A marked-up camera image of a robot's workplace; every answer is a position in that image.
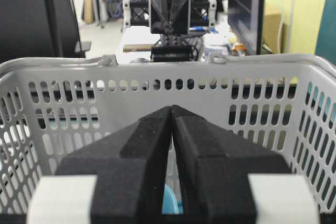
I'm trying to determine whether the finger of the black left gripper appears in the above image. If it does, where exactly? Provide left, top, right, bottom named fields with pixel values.
left=27, top=105, right=173, bottom=224

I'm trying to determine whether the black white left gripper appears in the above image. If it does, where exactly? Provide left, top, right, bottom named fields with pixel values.
left=122, top=0, right=217, bottom=61

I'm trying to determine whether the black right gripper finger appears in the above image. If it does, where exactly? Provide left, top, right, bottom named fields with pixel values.
left=171, top=104, right=320, bottom=224

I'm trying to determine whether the light blue dustpan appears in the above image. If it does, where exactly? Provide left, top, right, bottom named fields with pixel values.
left=162, top=184, right=183, bottom=215

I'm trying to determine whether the grey plastic shopping basket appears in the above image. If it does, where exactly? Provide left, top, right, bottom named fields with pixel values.
left=1, top=55, right=335, bottom=214

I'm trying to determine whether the dark monitor screen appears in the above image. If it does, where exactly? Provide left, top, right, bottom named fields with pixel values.
left=228, top=0, right=265, bottom=55

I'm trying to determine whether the brown cardboard box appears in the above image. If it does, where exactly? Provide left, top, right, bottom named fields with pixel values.
left=262, top=8, right=281, bottom=54

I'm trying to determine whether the black office chair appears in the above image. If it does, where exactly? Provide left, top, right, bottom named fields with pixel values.
left=1, top=0, right=91, bottom=62

